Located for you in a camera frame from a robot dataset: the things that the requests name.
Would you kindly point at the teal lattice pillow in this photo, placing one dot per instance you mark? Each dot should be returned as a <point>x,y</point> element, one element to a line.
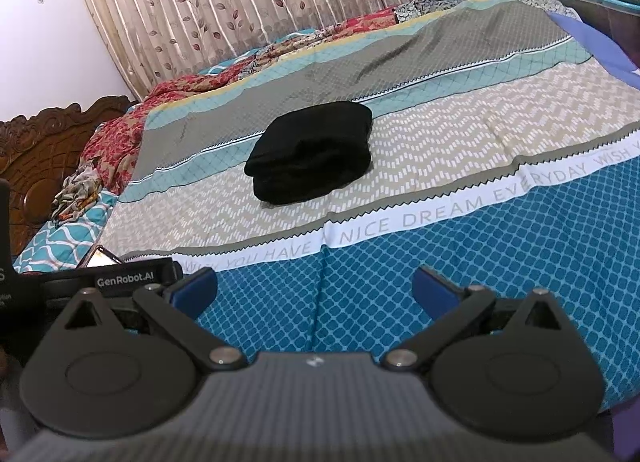
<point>60,242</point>

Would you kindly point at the black pants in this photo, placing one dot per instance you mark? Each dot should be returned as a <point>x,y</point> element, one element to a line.
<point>310,151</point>

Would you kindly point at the teal-edged furniture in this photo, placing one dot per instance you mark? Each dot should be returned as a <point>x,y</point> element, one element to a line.
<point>610,6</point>

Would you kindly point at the red floral blanket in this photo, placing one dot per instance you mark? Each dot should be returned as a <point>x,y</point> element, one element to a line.
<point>110,141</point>

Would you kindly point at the purple sheet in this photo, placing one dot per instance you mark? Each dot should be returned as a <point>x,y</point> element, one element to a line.
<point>600,41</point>

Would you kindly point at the black smartphone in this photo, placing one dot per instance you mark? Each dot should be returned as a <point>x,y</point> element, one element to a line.
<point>102,257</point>

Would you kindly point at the black white patterned cloth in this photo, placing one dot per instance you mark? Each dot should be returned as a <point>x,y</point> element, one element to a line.
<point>425,4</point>

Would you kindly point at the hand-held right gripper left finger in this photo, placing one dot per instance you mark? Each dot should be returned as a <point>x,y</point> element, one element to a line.
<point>192,294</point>

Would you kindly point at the striped patterned bedsheet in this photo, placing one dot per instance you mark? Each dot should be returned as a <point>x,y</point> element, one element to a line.
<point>400,181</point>

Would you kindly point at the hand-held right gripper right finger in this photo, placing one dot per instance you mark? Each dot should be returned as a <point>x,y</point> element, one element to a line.
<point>435,292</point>

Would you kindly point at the grey orange patterned scarf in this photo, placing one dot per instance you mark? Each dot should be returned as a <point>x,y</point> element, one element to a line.
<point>77,192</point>

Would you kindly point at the carved wooden headboard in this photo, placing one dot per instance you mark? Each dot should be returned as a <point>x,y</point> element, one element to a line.
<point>40,151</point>

